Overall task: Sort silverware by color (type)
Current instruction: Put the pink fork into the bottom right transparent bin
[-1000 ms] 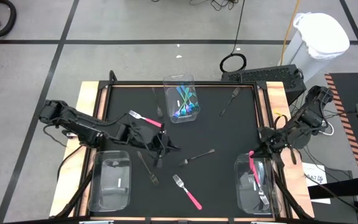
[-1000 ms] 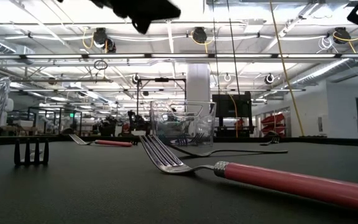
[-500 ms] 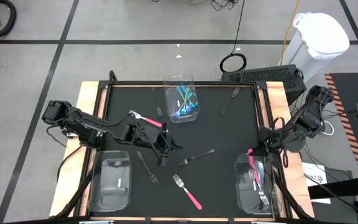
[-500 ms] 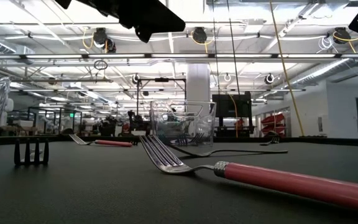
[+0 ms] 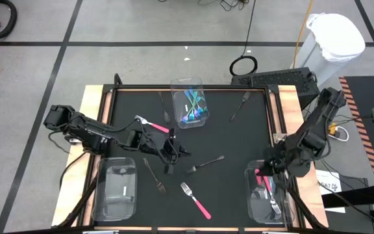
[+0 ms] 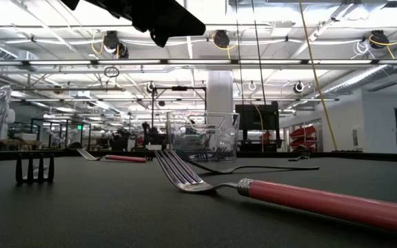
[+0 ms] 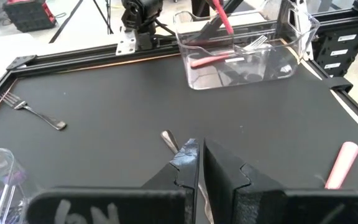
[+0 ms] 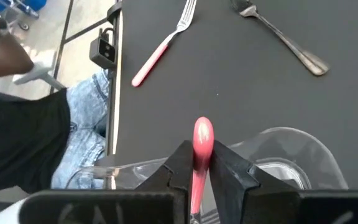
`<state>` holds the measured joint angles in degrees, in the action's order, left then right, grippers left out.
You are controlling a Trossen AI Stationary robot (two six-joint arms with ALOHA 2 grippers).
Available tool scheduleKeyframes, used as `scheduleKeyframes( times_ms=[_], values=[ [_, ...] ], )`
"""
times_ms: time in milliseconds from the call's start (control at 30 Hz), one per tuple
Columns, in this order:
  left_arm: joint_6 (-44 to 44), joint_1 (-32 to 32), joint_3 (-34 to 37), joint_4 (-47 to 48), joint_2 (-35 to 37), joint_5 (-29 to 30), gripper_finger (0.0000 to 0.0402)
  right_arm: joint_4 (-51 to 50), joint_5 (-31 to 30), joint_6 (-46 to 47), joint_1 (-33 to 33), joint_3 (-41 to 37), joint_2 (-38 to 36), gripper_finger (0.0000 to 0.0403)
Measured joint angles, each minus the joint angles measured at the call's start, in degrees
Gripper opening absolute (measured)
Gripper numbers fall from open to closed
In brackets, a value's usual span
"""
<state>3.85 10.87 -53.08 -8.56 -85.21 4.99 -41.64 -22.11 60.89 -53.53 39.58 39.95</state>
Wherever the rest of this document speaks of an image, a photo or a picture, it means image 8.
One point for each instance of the dark silver fork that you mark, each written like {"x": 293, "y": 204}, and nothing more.
{"x": 306, "y": 59}

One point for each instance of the black table-level camera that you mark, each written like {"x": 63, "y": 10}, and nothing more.
{"x": 102, "y": 53}

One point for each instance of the blue wheeled cart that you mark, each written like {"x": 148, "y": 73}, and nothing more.
{"x": 20, "y": 7}

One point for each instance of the clear plastic bin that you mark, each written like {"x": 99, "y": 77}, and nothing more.
{"x": 129, "y": 174}

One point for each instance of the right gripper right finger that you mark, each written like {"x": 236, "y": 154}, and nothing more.
{"x": 291, "y": 208}

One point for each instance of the black metal rig frame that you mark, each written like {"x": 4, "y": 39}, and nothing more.
{"x": 110, "y": 109}

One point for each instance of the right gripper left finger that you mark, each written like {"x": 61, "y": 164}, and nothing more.
{"x": 104, "y": 208}

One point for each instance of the person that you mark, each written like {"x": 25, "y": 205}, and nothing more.
{"x": 20, "y": 140}

